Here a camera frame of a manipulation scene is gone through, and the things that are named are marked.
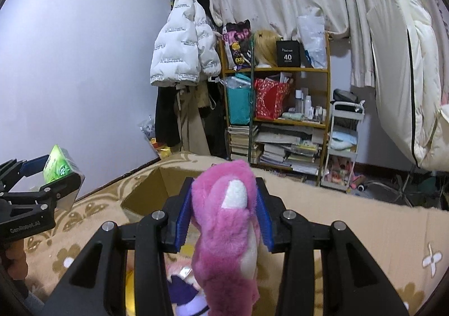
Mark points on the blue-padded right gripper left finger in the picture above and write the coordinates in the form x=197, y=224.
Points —
x=179, y=211

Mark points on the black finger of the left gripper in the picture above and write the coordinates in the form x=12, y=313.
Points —
x=63, y=189

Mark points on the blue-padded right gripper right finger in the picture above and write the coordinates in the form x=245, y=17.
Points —
x=269, y=209

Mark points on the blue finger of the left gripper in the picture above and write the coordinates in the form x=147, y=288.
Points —
x=33, y=166

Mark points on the green tissue pack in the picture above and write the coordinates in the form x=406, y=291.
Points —
x=58, y=165

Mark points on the pink plush toy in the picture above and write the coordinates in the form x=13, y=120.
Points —
x=224, y=261

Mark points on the purple wizard plush toy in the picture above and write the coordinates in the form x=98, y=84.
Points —
x=188, y=301

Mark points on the person's left hand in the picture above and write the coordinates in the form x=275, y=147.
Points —
x=18, y=267

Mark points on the brown cardboard box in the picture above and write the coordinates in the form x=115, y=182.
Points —
x=147, y=190

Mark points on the white rolling cart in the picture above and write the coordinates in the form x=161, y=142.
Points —
x=341, y=150

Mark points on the yellow plush toy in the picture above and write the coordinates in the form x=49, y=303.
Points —
x=130, y=304

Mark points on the red gift bag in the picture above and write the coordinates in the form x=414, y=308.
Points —
x=270, y=95

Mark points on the wooden bookshelf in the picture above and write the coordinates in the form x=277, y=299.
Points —
x=294, y=142

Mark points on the teal bag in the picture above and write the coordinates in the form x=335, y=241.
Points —
x=238, y=90

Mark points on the beige patterned plush rug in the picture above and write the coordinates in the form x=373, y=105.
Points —
x=409, y=244

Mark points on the black box labelled 40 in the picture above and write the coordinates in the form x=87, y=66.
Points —
x=288, y=53

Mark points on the white puffer jacket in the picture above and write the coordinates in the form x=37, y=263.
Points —
x=185, y=48

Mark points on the blonde wig head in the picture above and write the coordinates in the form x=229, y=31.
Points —
x=265, y=47

